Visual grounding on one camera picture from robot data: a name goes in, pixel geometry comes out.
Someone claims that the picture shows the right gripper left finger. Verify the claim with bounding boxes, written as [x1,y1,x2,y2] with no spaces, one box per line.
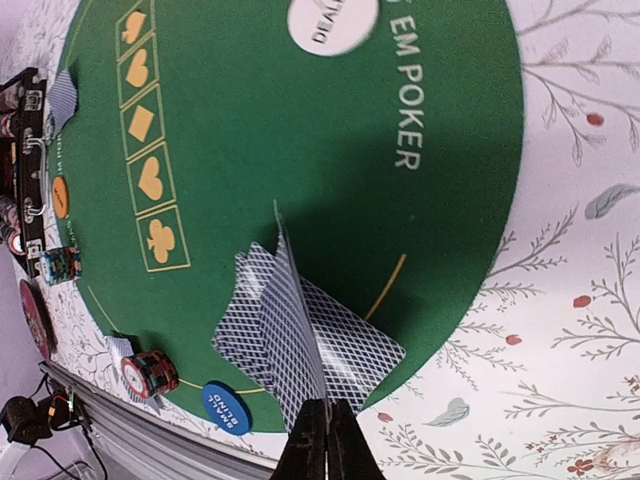
[274,400,327,480]

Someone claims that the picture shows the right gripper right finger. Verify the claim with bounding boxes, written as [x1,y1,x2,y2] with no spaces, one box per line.
[327,400,385,480]

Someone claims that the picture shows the blue small blind button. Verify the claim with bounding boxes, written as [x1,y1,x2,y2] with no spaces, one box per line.
[201,381,252,436]

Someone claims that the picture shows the single blue-backed card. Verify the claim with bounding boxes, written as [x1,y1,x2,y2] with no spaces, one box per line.
[260,210,328,431]

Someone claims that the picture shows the grey playing card deck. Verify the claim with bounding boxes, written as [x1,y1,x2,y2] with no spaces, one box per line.
[212,243,406,412]

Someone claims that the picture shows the dealt cards front edge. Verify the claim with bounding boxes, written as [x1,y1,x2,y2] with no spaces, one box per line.
[104,336,135,373]

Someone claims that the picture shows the green chip stack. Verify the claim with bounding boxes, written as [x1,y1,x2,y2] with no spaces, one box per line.
[39,247,83,286]

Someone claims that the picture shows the orange big blind button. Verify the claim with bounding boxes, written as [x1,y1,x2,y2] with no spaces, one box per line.
[51,176,70,219]

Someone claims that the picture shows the red five chip stack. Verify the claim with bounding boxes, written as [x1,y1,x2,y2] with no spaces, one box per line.
[1,194,25,256]

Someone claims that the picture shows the white dealer button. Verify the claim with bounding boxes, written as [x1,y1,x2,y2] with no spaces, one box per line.
[287,0,380,57]

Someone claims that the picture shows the dealt cards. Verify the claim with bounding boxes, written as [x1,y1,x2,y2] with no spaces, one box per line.
[45,69,78,139]

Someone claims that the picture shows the green round poker mat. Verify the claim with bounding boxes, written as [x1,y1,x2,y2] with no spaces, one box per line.
[49,1,523,435]

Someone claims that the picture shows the red floral plate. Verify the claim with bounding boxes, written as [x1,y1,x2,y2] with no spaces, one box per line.
[19,280,57,360]

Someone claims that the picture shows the black poker chip case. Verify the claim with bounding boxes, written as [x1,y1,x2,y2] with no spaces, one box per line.
[1,67,49,278]

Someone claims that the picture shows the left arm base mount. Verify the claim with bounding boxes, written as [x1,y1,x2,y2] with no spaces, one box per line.
[1,391,91,446]

